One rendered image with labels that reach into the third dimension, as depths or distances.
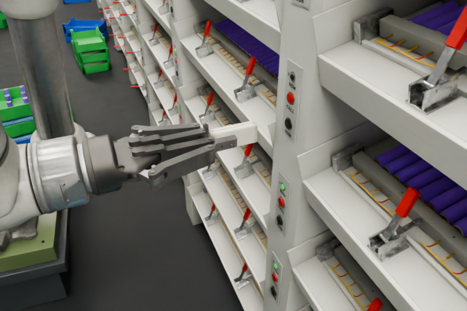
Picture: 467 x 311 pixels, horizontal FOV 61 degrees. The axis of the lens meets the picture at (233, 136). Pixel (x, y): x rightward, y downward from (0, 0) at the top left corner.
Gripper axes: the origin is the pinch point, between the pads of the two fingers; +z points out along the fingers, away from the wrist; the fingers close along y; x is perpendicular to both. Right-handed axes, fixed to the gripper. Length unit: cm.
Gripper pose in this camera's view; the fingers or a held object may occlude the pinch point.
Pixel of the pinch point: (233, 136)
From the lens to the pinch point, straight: 56.7
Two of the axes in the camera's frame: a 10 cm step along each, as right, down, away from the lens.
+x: 0.0, -8.4, -5.4
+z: 9.3, -2.0, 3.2
